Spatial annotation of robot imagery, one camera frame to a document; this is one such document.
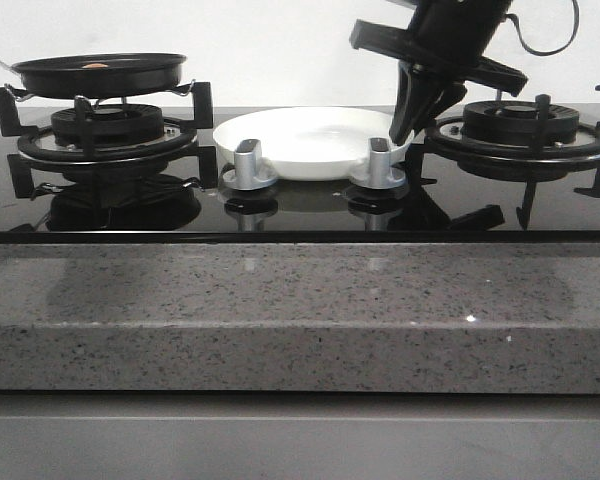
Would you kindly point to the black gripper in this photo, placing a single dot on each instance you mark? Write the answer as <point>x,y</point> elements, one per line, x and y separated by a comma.
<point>447,39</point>

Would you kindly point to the white plate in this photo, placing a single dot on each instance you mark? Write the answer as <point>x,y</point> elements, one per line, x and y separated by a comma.
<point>306,143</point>

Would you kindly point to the black frying pan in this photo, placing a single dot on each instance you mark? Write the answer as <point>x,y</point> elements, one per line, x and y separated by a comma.
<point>128,74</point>

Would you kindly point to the right black gas burner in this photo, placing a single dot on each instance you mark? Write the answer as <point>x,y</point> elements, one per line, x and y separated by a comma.
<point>516,122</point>

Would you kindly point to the black gas burner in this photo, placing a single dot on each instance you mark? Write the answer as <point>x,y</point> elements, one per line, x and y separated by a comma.
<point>112,125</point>
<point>516,122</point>

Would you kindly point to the right silver stove knob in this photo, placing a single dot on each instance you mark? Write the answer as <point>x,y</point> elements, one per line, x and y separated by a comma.
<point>377,172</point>

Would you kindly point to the silver stove knob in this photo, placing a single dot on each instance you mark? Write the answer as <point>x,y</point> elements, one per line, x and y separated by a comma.
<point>377,172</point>
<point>250,171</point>

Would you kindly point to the black glass cooktop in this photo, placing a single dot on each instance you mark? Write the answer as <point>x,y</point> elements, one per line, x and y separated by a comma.
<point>443,201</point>

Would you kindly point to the left silver stove knob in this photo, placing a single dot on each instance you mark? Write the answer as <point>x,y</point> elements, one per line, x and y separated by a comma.
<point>250,171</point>

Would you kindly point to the left black gas burner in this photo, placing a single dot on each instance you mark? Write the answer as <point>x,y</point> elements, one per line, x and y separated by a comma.
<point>112,125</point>

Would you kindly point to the left black pan support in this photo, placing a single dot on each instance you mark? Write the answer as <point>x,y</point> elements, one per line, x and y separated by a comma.
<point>95,167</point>

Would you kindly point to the grey cabinet drawer front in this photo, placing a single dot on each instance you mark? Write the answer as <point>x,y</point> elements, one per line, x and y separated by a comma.
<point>280,436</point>

